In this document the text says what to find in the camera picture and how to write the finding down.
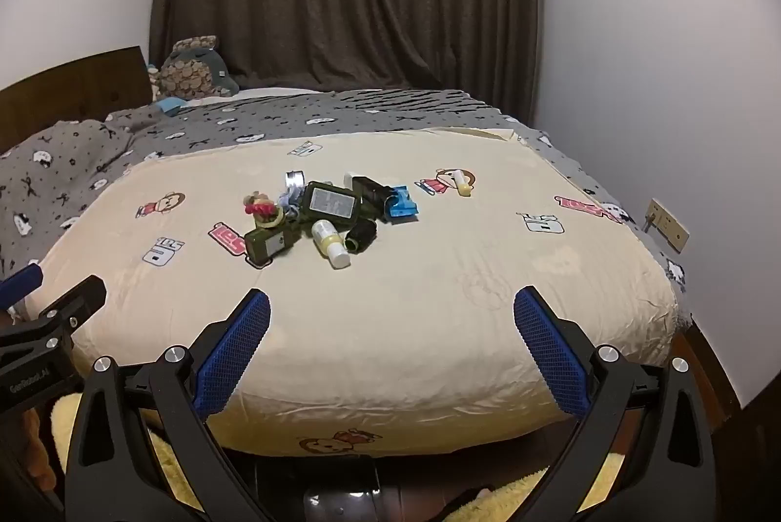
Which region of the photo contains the white pillow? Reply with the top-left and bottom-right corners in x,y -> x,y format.
183,86 -> 321,106

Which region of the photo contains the white yellow bottle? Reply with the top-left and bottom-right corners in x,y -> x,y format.
310,218 -> 352,270

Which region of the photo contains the yellow fluffy robe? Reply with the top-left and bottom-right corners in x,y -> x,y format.
47,393 -> 626,522

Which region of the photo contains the blue small box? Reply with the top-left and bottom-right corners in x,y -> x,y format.
382,184 -> 421,223

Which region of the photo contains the cream pillow cartoon print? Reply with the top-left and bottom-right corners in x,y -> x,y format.
24,127 -> 682,460

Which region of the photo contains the black round bottle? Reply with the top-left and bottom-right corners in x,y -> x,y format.
344,219 -> 380,253

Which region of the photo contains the grey printed duvet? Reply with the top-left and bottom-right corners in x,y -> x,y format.
0,87 -> 693,306

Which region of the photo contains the beige wall socket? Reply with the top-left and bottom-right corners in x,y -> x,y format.
644,198 -> 691,253

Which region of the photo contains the green box white label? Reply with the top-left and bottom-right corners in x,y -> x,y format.
298,181 -> 361,224

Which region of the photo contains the patterned plush toy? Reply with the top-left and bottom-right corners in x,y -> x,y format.
149,35 -> 239,99

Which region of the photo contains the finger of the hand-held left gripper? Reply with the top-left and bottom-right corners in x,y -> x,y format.
0,264 -> 45,311
24,274 -> 108,340

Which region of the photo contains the dark wooden headboard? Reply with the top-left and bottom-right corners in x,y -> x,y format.
0,46 -> 153,154

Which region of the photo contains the green bottle small label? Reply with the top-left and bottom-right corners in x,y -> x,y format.
243,226 -> 304,264

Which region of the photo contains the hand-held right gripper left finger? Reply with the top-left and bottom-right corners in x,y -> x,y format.
64,287 -> 275,522

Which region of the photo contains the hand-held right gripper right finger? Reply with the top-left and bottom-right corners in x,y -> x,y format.
513,286 -> 718,522

